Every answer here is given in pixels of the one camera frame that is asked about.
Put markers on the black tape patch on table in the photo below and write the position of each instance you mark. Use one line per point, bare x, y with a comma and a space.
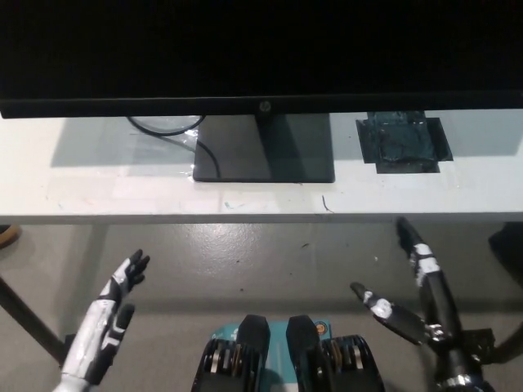
402, 143

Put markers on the black HP computer monitor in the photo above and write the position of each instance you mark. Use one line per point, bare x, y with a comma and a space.
261, 49

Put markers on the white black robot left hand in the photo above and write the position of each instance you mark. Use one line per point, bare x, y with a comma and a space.
96, 326

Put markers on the dark black floor object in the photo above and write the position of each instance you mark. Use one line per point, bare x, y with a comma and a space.
508, 245

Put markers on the black ribbed robot body block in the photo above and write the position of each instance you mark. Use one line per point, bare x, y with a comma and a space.
302, 332
255, 330

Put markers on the black metal table leg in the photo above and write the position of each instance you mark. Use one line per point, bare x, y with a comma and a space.
28, 316

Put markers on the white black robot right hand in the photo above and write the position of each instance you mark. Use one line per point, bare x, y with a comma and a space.
439, 298

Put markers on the brown round wooden object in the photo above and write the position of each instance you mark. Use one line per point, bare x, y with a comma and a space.
7, 234

